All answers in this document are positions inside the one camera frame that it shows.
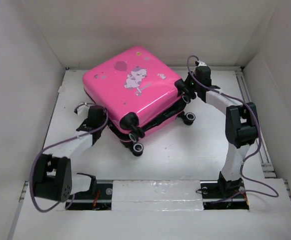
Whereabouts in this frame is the pink hard-shell suitcase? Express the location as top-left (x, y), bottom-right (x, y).
top-left (82, 46), bottom-right (196, 157)

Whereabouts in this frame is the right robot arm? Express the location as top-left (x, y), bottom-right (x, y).
top-left (185, 65), bottom-right (259, 199)

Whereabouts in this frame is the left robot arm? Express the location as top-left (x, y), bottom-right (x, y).
top-left (29, 104), bottom-right (109, 205)

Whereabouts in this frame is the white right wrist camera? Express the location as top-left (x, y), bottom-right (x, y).
top-left (195, 60), bottom-right (207, 67)

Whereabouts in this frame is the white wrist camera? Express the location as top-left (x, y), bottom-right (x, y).
top-left (195, 60), bottom-right (207, 67)
top-left (73, 102), bottom-right (89, 116)

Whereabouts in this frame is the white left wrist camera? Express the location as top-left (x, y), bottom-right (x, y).
top-left (73, 102), bottom-right (89, 116)

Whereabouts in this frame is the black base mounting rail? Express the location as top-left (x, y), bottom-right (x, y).
top-left (65, 180), bottom-right (249, 212)

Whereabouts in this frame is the aluminium side rail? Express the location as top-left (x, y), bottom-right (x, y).
top-left (236, 66), bottom-right (278, 179)

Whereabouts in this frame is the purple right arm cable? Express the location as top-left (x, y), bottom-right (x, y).
top-left (186, 55), bottom-right (279, 204)

